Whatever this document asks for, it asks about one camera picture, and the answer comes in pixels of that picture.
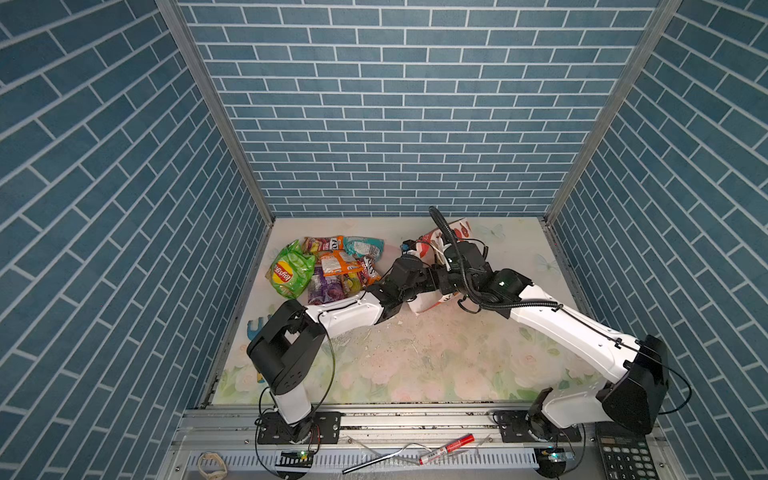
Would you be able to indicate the orange fruit candy packet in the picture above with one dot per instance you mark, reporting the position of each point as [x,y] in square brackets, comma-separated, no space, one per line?
[355,282]

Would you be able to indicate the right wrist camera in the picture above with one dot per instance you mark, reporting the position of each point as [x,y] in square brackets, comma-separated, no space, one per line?
[474,257]

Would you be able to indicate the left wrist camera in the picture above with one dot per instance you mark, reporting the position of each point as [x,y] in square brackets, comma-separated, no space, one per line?
[411,246]

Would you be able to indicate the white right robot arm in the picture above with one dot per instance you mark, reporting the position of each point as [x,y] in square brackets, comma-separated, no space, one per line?
[633,376]

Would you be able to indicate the teal red snack packet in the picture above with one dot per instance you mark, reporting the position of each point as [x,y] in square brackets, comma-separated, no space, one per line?
[359,247]

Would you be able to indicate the aluminium corner frame post right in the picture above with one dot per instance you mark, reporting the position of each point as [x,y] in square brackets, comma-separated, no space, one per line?
[657,24]

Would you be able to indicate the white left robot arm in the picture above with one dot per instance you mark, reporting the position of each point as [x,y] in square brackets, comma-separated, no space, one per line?
[286,347]

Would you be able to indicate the aluminium corner frame post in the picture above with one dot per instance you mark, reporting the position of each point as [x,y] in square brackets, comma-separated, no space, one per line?
[657,24]
[182,35]

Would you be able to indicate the purple snack packet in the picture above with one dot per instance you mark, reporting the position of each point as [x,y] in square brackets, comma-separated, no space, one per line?
[324,289]

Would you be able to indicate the metal rod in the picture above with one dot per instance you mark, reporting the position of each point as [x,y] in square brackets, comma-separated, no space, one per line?
[399,455]

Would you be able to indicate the black calculator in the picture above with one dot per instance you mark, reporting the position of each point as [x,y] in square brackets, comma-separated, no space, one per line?
[624,455]

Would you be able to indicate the aluminium front rail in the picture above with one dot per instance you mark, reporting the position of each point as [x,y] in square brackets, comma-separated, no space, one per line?
[370,430]

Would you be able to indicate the red white paper bag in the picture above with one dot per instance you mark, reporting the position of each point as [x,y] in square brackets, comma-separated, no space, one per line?
[430,249]

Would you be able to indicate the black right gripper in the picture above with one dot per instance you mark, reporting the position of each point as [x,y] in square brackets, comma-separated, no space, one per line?
[445,286]

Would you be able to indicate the red marker pen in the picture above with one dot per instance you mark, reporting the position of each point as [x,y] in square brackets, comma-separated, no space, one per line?
[446,449]

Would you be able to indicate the green Lays chips packet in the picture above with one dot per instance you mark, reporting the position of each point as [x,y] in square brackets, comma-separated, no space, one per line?
[291,271]

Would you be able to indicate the aluminium corner frame post left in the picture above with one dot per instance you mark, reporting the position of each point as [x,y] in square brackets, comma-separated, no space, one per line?
[182,35]

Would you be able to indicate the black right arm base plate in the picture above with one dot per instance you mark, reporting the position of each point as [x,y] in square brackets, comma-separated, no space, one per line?
[514,426]

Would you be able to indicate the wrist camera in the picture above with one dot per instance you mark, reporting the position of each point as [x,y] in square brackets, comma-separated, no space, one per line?
[411,246]
[474,257]

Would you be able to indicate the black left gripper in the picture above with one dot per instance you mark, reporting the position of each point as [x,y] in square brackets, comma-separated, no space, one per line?
[429,283]

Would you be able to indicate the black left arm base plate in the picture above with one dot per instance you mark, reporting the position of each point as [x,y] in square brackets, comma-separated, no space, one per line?
[321,427]

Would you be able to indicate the beige rubber band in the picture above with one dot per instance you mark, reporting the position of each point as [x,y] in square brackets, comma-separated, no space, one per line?
[211,466]

